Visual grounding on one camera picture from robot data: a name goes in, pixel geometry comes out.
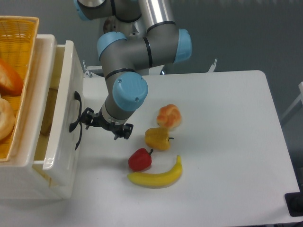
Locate yellow banana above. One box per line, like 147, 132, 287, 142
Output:
127, 155, 183, 188

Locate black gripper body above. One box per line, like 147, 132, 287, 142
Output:
93, 113, 121, 132

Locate white frame at right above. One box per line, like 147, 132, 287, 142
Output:
280, 82, 303, 126

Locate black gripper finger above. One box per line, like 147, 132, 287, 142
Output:
79, 107, 96, 130
113, 123, 134, 140

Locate red bell pepper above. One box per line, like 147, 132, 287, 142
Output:
128, 148, 154, 172

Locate metal table clamp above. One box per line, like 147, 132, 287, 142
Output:
82, 60, 104, 78

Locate yellow wicker basket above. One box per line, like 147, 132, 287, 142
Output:
0, 16, 39, 162

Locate black device at edge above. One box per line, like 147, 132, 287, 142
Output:
285, 192, 303, 217

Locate wrapped bread slice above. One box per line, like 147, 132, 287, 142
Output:
40, 88, 58, 136

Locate yellow bell pepper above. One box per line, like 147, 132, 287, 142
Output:
144, 127, 174, 151

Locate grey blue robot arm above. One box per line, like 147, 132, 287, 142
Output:
74, 0, 192, 139

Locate white drawer cabinet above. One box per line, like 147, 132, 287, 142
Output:
0, 34, 76, 201

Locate white table bracket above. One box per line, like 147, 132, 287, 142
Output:
208, 58, 218, 73

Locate orange bread piece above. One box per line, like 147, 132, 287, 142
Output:
0, 59, 24, 96

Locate pale round bun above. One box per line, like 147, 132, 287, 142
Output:
0, 98, 15, 140

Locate orange knotted bread roll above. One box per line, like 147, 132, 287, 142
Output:
156, 104, 182, 131

